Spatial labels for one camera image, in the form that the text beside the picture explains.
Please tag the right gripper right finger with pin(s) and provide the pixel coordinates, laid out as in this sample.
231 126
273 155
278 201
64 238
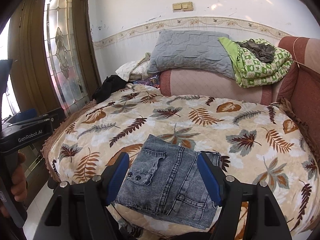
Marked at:
265 219

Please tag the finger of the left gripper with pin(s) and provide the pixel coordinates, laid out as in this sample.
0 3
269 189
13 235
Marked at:
22 116
50 116

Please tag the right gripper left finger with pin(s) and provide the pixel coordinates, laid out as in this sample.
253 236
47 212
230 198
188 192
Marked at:
79 211

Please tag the blue denim pants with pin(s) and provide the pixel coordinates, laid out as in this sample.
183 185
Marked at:
164 183

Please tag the person's left hand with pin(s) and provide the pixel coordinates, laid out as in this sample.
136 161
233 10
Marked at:
19 187

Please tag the brown wooden glass door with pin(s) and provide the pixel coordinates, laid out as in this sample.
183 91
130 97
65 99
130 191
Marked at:
54 68

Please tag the black cloth pile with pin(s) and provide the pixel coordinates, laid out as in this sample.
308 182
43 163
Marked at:
111 84

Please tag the leaf print blanket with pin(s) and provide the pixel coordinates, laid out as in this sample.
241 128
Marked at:
256 142

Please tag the white floral pillow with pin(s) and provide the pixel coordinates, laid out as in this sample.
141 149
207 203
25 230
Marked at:
135 70

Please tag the pink red sofa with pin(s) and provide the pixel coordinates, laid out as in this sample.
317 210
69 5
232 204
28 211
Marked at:
300 86

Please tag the green patterned folded quilt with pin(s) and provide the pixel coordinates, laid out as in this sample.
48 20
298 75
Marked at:
249 71

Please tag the dark olive crumpled garment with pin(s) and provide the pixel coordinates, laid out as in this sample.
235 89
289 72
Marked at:
263 52

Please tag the grey quilted pillow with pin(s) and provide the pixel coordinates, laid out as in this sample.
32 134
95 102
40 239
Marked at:
191 49

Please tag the beige wall switch panel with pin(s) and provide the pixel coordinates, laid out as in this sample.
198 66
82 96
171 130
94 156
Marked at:
184 6

